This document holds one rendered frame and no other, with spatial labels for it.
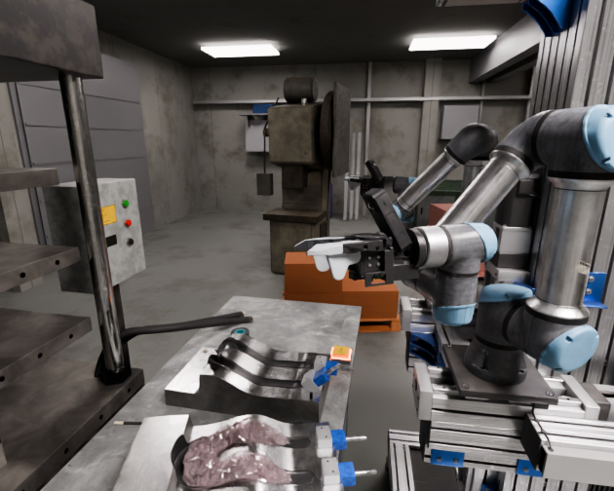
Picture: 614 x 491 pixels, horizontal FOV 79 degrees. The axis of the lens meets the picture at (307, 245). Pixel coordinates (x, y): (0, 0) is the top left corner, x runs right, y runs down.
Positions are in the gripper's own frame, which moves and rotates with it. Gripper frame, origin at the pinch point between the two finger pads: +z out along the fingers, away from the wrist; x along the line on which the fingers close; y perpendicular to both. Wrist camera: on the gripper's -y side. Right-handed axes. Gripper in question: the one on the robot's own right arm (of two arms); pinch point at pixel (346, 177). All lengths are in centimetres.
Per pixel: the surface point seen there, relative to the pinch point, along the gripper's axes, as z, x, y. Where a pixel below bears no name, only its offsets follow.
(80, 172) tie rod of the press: 37, -100, -21
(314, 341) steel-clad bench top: -8, -47, 60
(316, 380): -33, -83, 42
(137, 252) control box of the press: 61, -76, 19
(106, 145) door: 500, 155, 8
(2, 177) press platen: 37, -119, -24
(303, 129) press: 166, 202, -3
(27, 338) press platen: 42, -127, 24
